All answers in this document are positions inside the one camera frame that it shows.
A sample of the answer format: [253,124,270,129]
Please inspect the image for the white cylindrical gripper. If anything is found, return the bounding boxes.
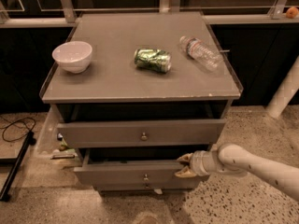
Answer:
[175,151,219,178]

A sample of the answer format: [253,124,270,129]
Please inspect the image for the grey drawer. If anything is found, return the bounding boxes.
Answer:
[94,182,199,192]
[57,119,225,148]
[74,150,207,186]

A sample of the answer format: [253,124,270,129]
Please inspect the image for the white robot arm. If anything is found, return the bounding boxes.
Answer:
[175,144,299,202]

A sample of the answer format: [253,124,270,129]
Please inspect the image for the grey top drawer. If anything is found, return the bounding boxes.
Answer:
[57,119,225,148]

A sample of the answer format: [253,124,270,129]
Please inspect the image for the grey bottom drawer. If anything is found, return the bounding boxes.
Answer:
[94,182,199,192]

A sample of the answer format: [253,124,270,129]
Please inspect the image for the grey drawer cabinet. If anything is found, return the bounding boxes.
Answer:
[38,10,244,194]

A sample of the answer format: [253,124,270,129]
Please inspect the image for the crushed green soda can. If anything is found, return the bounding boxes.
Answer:
[134,49,171,74]

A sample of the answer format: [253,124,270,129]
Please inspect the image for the clear plastic water bottle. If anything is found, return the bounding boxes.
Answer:
[179,36,223,72]

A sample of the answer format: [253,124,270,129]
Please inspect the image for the items beside cabinet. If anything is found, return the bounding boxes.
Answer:
[51,133,76,160]

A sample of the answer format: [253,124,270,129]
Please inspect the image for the white ceramic bowl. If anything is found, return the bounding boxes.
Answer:
[52,41,93,74]

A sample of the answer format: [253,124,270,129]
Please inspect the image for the black metal floor bar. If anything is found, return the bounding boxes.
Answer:
[0,131,36,202]

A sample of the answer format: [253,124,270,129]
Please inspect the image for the small orange fruit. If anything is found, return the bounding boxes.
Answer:
[286,7,299,19]

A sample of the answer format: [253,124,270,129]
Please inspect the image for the black cable on floor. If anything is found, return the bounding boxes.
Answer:
[0,116,36,143]

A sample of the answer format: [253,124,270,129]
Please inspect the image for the metal railing frame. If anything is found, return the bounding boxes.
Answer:
[0,0,299,28]

